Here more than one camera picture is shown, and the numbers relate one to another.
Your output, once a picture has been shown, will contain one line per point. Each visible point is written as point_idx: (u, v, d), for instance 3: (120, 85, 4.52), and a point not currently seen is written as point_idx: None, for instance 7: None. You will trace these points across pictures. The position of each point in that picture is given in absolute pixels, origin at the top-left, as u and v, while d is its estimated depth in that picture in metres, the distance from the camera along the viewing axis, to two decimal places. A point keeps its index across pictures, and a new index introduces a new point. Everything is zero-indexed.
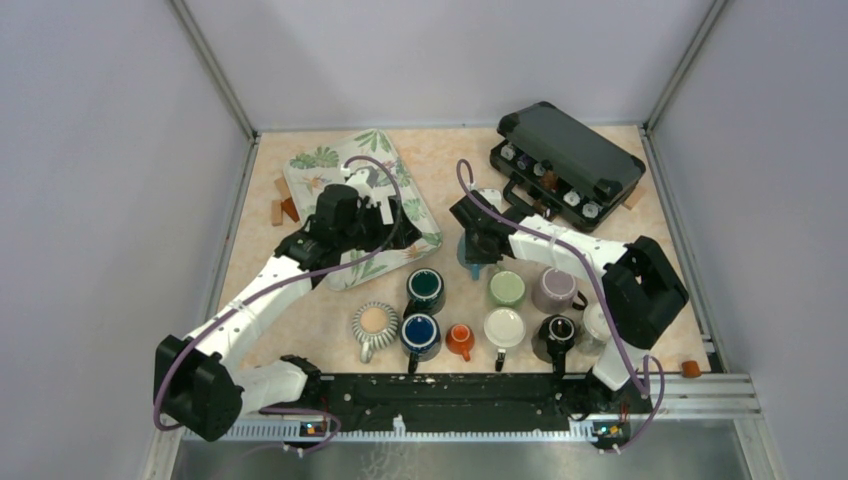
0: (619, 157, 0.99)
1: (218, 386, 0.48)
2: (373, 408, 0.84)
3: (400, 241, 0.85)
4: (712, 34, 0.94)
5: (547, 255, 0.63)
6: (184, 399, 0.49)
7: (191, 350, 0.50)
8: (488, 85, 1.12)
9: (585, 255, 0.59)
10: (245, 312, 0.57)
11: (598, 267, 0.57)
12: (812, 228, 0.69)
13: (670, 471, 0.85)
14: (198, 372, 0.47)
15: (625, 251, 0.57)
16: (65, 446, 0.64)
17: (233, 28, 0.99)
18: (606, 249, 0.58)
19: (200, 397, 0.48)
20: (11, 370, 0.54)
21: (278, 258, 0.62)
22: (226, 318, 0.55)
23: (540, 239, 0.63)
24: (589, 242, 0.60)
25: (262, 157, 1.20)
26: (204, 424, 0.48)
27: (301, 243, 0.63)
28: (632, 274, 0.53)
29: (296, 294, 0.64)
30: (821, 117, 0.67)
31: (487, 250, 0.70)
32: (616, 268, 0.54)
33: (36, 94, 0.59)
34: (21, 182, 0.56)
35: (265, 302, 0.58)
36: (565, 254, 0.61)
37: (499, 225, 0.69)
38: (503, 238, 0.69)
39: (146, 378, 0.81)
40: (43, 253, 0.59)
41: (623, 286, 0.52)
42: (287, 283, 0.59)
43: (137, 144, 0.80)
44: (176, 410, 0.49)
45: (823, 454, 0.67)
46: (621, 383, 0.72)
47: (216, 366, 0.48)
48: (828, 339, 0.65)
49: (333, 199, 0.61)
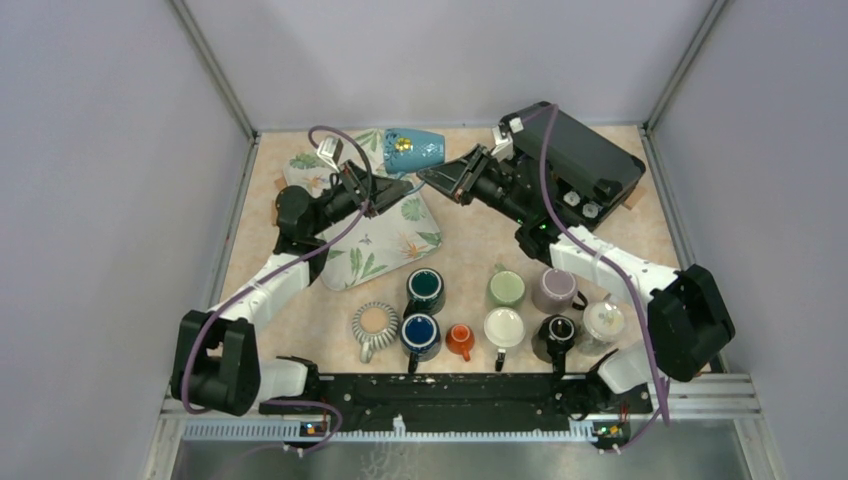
0: (620, 157, 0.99)
1: (246, 348, 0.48)
2: (373, 408, 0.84)
3: (374, 204, 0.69)
4: (712, 34, 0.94)
5: (590, 270, 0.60)
6: (205, 377, 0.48)
7: (214, 321, 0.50)
8: (489, 85, 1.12)
9: (632, 277, 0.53)
10: (261, 290, 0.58)
11: (645, 293, 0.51)
12: (813, 228, 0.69)
13: (669, 471, 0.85)
14: (227, 335, 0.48)
15: (676, 279, 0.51)
16: (65, 446, 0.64)
17: (233, 27, 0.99)
18: (654, 273, 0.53)
19: (228, 362, 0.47)
20: (12, 369, 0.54)
21: (278, 254, 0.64)
22: (245, 293, 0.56)
23: (583, 252, 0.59)
24: (636, 263, 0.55)
25: (262, 158, 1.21)
26: (229, 396, 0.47)
27: (297, 241, 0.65)
28: (680, 304, 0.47)
29: (298, 284, 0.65)
30: (822, 119, 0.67)
31: (526, 251, 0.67)
32: (664, 296, 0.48)
33: (35, 90, 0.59)
34: (21, 180, 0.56)
35: (279, 281, 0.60)
36: (611, 276, 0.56)
37: (547, 235, 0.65)
38: (544, 248, 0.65)
39: (144, 378, 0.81)
40: (44, 249, 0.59)
41: (673, 316, 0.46)
42: (291, 267, 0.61)
43: (137, 143, 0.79)
44: (199, 388, 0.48)
45: (823, 454, 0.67)
46: (625, 388, 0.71)
47: (243, 326, 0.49)
48: (829, 339, 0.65)
49: (292, 218, 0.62)
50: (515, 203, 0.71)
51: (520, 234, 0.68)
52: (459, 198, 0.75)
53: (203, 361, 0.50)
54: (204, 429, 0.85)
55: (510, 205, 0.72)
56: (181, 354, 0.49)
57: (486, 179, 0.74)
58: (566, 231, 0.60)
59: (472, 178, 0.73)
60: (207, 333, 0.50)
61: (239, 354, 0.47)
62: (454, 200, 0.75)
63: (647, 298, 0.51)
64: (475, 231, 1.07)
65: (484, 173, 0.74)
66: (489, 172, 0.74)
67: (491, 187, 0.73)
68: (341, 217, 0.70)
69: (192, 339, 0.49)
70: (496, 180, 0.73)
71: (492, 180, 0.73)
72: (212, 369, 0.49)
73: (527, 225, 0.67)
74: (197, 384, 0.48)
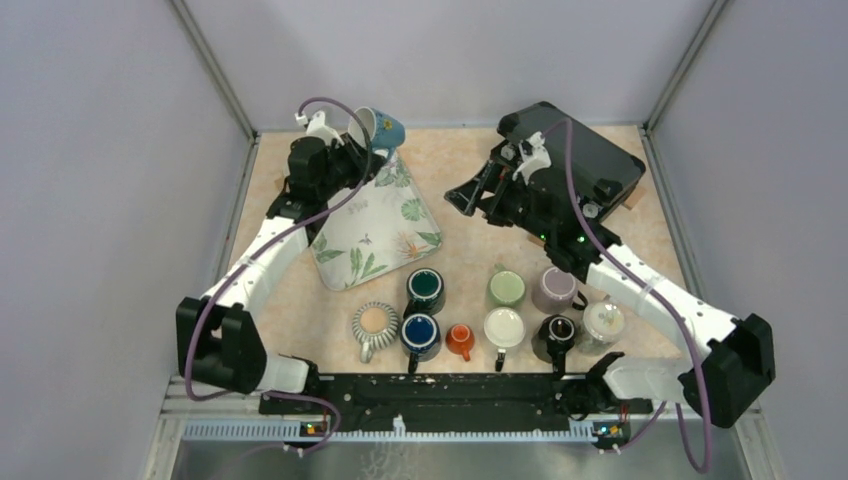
0: (619, 157, 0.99)
1: (245, 333, 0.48)
2: (373, 408, 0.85)
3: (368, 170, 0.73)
4: (713, 33, 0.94)
5: (633, 302, 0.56)
6: (214, 359, 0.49)
7: (212, 307, 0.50)
8: (489, 85, 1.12)
9: (685, 321, 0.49)
10: (255, 267, 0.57)
11: (702, 344, 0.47)
12: (814, 227, 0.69)
13: (670, 471, 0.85)
14: (225, 323, 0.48)
15: (733, 328, 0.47)
16: (66, 445, 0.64)
17: (232, 26, 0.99)
18: (710, 318, 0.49)
19: (230, 349, 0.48)
20: (12, 368, 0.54)
21: (271, 219, 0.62)
22: (237, 274, 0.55)
23: (629, 280, 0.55)
24: (690, 303, 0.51)
25: (261, 158, 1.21)
26: (237, 377, 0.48)
27: (291, 202, 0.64)
28: (738, 360, 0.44)
29: (294, 249, 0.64)
30: (823, 119, 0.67)
31: (558, 266, 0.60)
32: (721, 349, 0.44)
33: (36, 90, 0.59)
34: (22, 179, 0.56)
35: (272, 254, 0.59)
36: (661, 313, 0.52)
37: (582, 246, 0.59)
38: (579, 258, 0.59)
39: (143, 378, 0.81)
40: (44, 248, 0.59)
41: (731, 373, 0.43)
42: (287, 236, 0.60)
43: (137, 144, 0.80)
44: (207, 372, 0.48)
45: (824, 456, 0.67)
46: (629, 394, 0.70)
47: (240, 313, 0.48)
48: (829, 339, 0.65)
49: (304, 156, 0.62)
50: (538, 217, 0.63)
51: (548, 248, 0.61)
52: (486, 216, 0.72)
53: (205, 345, 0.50)
54: (204, 429, 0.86)
55: (533, 219, 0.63)
56: (183, 340, 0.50)
57: (511, 199, 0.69)
58: (609, 256, 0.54)
59: (495, 200, 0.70)
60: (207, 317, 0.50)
61: (238, 340, 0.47)
62: (486, 220, 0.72)
63: (703, 350, 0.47)
64: (475, 232, 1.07)
65: (508, 193, 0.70)
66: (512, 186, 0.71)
67: (516, 205, 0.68)
68: (341, 183, 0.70)
69: (191, 327, 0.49)
70: (521, 198, 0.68)
71: (517, 198, 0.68)
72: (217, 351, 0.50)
73: (555, 236, 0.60)
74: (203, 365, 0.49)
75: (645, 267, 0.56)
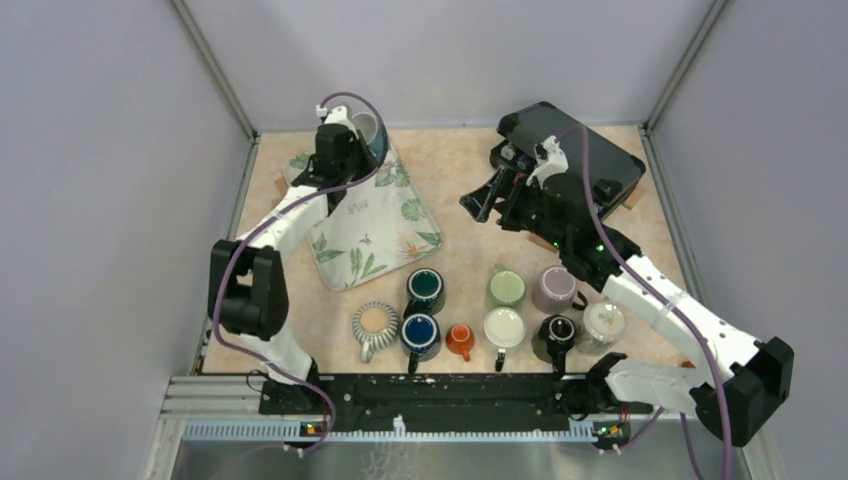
0: (619, 157, 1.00)
1: (275, 274, 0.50)
2: (373, 408, 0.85)
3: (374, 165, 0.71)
4: (712, 33, 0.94)
5: (650, 317, 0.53)
6: (242, 302, 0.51)
7: (243, 249, 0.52)
8: (489, 85, 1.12)
9: (708, 342, 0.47)
10: (283, 221, 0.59)
11: (724, 367, 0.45)
12: (813, 227, 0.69)
13: (669, 471, 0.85)
14: (256, 262, 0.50)
15: (756, 351, 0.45)
16: (67, 444, 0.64)
17: (232, 26, 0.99)
18: (733, 340, 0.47)
19: (259, 288, 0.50)
20: (12, 366, 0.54)
21: (296, 187, 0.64)
22: (269, 223, 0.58)
23: (650, 295, 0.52)
24: (712, 323, 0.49)
25: (262, 158, 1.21)
26: (263, 318, 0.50)
27: (314, 176, 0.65)
28: (761, 386, 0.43)
29: (316, 218, 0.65)
30: (823, 118, 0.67)
31: (574, 275, 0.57)
32: (744, 373, 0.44)
33: (37, 90, 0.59)
34: (22, 178, 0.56)
35: (300, 212, 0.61)
36: (682, 333, 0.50)
37: (601, 255, 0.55)
38: (597, 267, 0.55)
39: (143, 378, 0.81)
40: (44, 247, 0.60)
41: (753, 397, 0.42)
42: (312, 199, 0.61)
43: (138, 144, 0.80)
44: (234, 313, 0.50)
45: (823, 455, 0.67)
46: (629, 397, 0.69)
47: (271, 254, 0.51)
48: (828, 338, 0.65)
49: (330, 134, 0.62)
50: (552, 222, 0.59)
51: (563, 255, 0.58)
52: (500, 221, 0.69)
53: (234, 288, 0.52)
54: (204, 429, 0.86)
55: (547, 225, 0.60)
56: (214, 280, 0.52)
57: (526, 204, 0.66)
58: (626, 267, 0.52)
59: (509, 204, 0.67)
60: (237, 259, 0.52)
61: (268, 278, 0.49)
62: (500, 224, 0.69)
63: (726, 374, 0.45)
64: (475, 232, 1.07)
65: (522, 198, 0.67)
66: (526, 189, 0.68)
67: (530, 211, 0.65)
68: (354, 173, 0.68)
69: (223, 267, 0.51)
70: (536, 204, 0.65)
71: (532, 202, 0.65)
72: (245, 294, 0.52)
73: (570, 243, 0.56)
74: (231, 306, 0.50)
75: (665, 282, 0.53)
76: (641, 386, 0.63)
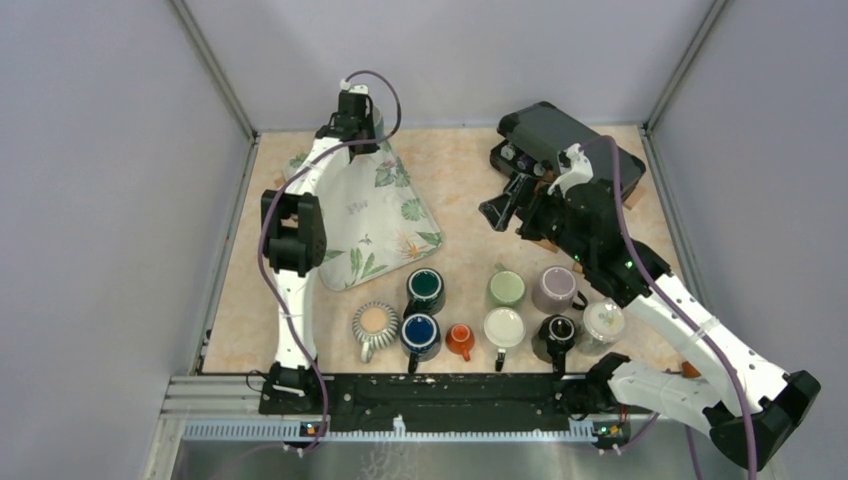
0: (620, 157, 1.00)
1: (314, 216, 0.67)
2: (373, 408, 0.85)
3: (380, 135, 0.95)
4: (713, 32, 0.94)
5: (680, 341, 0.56)
6: (292, 241, 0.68)
7: (283, 195, 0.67)
8: (489, 84, 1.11)
9: (738, 375, 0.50)
10: (316, 169, 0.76)
11: (752, 400, 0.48)
12: (814, 227, 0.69)
13: (669, 471, 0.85)
14: (301, 207, 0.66)
15: (784, 385, 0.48)
16: (67, 443, 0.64)
17: (232, 25, 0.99)
18: (763, 372, 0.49)
19: (305, 227, 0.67)
20: (10, 367, 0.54)
21: (321, 138, 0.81)
22: (304, 173, 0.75)
23: (680, 320, 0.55)
24: (743, 356, 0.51)
25: (261, 158, 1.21)
26: (308, 251, 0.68)
27: (335, 128, 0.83)
28: (786, 420, 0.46)
29: (340, 164, 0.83)
30: (825, 117, 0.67)
31: (600, 289, 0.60)
32: (772, 408, 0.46)
33: (34, 88, 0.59)
34: (20, 179, 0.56)
35: (327, 161, 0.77)
36: (711, 361, 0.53)
37: (629, 273, 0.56)
38: (625, 284, 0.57)
39: (143, 377, 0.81)
40: (42, 248, 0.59)
41: (778, 432, 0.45)
42: (336, 151, 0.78)
43: (137, 143, 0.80)
44: (287, 247, 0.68)
45: (823, 456, 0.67)
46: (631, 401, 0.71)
47: (311, 199, 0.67)
48: (829, 338, 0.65)
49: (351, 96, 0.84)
50: (575, 235, 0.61)
51: (588, 270, 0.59)
52: (519, 230, 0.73)
53: (282, 228, 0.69)
54: (204, 429, 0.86)
55: (569, 238, 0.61)
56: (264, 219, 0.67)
57: (547, 214, 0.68)
58: (657, 289, 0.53)
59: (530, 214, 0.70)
60: (279, 204, 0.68)
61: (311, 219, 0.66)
62: (518, 233, 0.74)
63: (754, 407, 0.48)
64: (475, 232, 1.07)
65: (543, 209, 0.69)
66: (548, 200, 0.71)
67: (551, 221, 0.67)
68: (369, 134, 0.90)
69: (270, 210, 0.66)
70: (557, 214, 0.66)
71: (552, 213, 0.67)
72: (291, 234, 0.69)
73: (595, 259, 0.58)
74: (285, 243, 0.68)
75: (697, 305, 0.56)
76: (650, 395, 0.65)
